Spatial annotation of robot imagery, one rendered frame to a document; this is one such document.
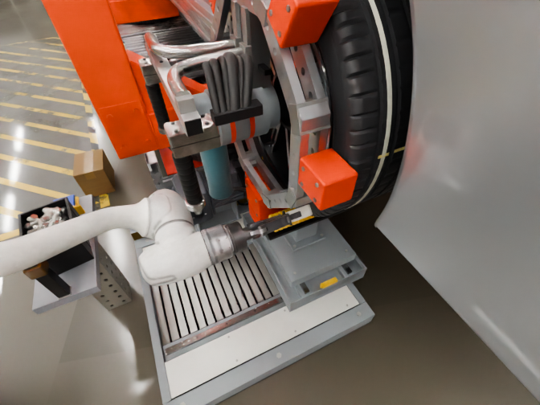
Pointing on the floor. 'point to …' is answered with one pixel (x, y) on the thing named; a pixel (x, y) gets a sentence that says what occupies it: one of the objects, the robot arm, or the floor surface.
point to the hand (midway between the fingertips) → (299, 213)
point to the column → (112, 283)
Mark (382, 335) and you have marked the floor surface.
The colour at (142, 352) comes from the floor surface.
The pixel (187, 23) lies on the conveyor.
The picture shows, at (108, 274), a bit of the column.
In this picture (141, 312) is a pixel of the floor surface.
